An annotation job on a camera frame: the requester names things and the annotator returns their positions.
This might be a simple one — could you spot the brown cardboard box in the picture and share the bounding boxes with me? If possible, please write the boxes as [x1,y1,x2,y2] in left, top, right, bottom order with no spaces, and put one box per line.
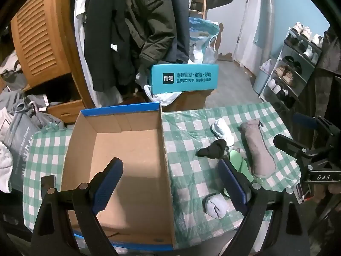
[161,89,216,112]

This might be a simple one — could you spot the olive green jacket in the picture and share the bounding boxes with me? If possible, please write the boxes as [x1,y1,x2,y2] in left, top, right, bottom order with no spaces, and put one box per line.
[124,0,178,72]

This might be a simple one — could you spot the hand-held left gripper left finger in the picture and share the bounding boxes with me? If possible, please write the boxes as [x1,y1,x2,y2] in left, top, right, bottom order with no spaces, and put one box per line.
[30,157,124,256]

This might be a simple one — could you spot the dark navy coat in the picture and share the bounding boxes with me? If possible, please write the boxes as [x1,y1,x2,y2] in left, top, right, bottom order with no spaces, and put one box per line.
[160,0,191,64]

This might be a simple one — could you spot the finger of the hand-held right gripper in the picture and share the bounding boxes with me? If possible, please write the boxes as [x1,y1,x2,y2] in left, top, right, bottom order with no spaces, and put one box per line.
[293,113,319,130]
[273,134,311,163]

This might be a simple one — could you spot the blue cardboard shoe box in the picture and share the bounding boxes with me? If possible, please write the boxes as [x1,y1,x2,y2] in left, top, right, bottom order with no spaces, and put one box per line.
[61,102,177,251]

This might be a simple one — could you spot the teal cardboard box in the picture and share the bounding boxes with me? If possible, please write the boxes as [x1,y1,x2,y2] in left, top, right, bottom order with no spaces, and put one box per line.
[150,63,219,95]

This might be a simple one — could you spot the white fluffy cloth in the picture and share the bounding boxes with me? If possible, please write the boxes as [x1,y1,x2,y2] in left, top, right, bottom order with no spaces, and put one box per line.
[0,144,14,192]

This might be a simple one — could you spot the long grey-pink sock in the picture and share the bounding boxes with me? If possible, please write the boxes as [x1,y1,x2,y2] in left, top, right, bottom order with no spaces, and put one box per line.
[238,119,277,178]

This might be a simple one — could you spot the hanging dark jackets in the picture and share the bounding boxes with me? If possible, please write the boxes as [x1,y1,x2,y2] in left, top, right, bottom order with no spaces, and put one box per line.
[66,0,123,110]

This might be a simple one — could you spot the white door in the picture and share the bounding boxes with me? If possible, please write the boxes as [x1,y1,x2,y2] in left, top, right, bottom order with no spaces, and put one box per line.
[233,0,275,70]

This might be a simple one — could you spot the blue plastic bag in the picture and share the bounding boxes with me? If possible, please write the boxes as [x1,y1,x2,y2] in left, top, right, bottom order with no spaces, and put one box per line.
[188,16,220,64]

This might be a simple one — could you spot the grey shoe rack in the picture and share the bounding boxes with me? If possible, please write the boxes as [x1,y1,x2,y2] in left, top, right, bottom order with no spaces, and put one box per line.
[258,27,324,110]

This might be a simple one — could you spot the grey printed bag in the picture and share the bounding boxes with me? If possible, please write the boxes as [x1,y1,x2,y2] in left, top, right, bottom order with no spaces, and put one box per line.
[0,91,64,192]

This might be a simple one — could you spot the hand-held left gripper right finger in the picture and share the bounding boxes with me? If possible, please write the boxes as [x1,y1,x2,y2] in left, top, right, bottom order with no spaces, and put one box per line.
[218,158,312,256]

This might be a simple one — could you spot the grey sock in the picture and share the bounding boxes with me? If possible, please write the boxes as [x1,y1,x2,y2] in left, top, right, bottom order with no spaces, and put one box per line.
[202,193,233,220]

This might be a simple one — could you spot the white sock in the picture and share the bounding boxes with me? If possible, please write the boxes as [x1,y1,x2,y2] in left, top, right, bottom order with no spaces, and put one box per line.
[210,118,235,146]

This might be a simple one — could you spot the green checked tablecloth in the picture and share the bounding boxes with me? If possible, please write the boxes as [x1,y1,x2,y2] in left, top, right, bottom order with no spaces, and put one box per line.
[23,102,303,246]

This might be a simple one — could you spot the black jacket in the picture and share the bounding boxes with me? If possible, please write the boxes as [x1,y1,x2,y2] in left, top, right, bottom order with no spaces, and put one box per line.
[84,0,139,92]

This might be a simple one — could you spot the wooden louvered cabinet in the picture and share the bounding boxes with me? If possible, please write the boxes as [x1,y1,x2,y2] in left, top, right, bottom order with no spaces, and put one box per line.
[10,0,96,124]

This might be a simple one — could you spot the light green cloth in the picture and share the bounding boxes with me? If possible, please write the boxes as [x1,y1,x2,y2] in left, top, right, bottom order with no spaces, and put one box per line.
[228,149,255,183]

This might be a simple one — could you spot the black sock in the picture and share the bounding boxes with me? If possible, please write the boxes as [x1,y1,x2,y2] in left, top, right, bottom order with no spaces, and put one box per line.
[196,139,227,160]

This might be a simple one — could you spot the white plastic bag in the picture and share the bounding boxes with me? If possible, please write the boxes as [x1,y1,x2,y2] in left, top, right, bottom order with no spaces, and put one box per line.
[144,84,183,106]

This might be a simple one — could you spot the group of sneakers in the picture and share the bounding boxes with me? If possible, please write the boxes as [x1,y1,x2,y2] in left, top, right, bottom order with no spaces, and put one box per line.
[266,21,324,108]

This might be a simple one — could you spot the light blue trash bin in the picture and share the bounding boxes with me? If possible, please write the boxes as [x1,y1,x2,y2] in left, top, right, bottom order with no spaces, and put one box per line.
[252,59,272,95]

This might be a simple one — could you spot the dark brown coat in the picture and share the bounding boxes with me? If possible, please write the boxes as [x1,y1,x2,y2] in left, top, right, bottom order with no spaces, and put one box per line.
[314,31,341,123]

